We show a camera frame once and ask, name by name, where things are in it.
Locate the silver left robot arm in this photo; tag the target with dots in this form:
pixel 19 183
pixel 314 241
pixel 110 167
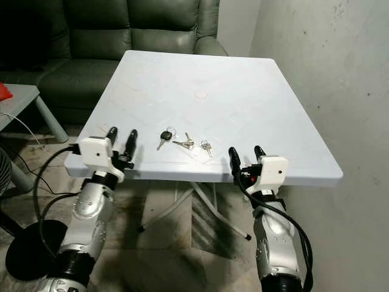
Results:
pixel 91 213

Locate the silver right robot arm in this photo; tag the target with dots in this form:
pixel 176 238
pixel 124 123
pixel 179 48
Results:
pixel 276 237

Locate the small silver key pair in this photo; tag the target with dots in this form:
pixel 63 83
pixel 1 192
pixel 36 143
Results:
pixel 206 146

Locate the black-headed car key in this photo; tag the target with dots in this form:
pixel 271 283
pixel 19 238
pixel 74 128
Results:
pixel 165 136

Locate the white folding plastic table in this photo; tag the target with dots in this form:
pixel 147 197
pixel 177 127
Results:
pixel 225 115

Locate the dark green leather sofa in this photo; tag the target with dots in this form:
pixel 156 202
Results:
pixel 103 42

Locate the grey side table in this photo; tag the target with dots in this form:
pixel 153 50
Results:
pixel 19 97

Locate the red plastic object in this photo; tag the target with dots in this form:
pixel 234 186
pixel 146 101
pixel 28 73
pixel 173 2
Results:
pixel 4 92

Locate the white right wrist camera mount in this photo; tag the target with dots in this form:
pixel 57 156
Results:
pixel 273 169

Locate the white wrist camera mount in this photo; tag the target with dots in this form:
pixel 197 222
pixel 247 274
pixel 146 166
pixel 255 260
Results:
pixel 95 153
pixel 273 169

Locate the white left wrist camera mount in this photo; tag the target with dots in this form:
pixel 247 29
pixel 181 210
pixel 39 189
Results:
pixel 95 153

